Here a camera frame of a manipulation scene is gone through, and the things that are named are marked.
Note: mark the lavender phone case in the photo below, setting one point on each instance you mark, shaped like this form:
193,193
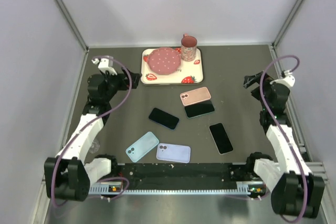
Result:
173,153

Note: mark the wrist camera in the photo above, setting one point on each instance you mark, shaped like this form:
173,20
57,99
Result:
287,79
105,65

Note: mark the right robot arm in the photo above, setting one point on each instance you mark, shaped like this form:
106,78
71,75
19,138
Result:
295,190

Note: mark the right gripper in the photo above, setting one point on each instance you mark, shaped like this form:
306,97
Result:
249,81

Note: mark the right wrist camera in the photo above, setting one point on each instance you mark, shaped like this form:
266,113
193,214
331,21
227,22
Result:
287,79

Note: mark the light blue phone case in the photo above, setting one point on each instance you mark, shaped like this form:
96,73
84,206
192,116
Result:
142,146

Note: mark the blue-edged black phone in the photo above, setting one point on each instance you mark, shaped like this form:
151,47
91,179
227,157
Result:
163,118

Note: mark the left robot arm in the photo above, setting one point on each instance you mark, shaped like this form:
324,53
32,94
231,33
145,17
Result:
67,176

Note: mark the pink floral mug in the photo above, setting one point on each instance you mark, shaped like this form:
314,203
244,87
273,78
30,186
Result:
188,47

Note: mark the green-edged black phone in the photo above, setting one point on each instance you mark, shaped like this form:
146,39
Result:
199,109

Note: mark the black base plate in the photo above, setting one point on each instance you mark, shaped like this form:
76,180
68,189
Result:
179,176

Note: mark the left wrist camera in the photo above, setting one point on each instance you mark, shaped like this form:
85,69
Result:
105,65

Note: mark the strawberry print tray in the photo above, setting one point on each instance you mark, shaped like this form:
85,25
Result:
189,72

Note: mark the slotted cable duct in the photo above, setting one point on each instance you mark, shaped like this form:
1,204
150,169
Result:
239,188

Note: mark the pink polka dot plate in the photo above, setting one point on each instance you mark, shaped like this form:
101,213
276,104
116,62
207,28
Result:
164,61

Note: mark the clear glass cup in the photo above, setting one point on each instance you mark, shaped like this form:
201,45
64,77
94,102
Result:
94,146

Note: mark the pink phone case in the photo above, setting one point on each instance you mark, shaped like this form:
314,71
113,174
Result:
195,96

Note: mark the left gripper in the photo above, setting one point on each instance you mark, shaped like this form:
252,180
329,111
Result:
124,82

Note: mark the silver-edged black phone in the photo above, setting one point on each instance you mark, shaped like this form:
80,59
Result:
221,138

